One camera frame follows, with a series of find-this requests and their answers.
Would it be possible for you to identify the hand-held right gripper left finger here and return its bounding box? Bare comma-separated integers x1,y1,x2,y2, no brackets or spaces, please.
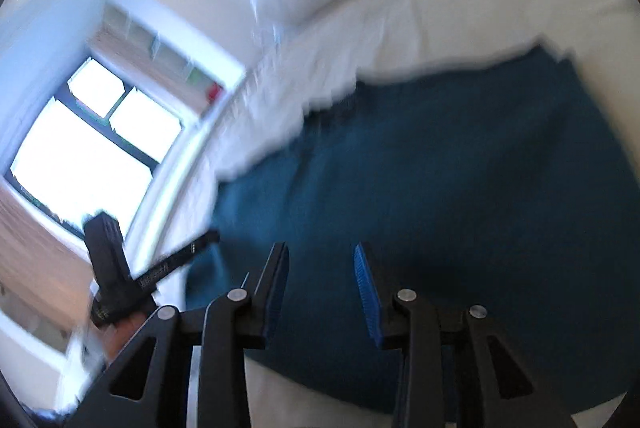
65,242,291,428

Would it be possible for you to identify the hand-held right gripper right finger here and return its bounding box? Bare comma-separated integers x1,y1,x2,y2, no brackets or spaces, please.
353,242,573,428

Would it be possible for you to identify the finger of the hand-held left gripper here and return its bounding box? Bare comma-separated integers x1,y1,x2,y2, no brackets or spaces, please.
131,230,221,295

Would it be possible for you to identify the dark green sweater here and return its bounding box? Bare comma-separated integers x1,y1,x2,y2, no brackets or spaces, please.
184,43,640,416

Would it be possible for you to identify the person's left hand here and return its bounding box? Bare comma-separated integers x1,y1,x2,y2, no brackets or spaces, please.
102,313,151,359

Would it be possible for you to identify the black framed window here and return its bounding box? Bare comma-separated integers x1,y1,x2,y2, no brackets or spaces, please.
4,55,185,240

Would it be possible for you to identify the beige bed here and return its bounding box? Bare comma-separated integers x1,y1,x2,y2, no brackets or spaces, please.
55,0,640,428

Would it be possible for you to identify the white wall shelf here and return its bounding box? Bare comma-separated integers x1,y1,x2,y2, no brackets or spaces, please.
87,0,246,119

